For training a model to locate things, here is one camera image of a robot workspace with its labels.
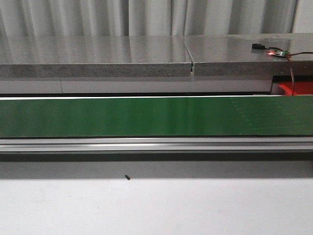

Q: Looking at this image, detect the grey stone countertop slab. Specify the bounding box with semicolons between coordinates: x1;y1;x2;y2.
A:
0;33;313;78

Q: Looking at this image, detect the green conveyor belt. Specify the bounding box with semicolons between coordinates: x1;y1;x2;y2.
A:
0;95;313;138

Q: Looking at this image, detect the black connector plug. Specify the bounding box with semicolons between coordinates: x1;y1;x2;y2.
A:
251;43;266;50

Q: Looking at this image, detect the small green circuit board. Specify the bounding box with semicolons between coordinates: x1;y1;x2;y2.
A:
267;49;290;58

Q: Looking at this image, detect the red plastic tray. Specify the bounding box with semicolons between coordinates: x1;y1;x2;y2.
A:
278;81;313;96

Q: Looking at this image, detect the grey pleated curtain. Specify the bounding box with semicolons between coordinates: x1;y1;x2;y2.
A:
0;0;313;36

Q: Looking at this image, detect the aluminium conveyor frame rail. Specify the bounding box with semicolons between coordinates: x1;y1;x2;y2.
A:
0;137;313;153

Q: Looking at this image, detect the red black wire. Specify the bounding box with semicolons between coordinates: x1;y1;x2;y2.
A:
263;46;313;96

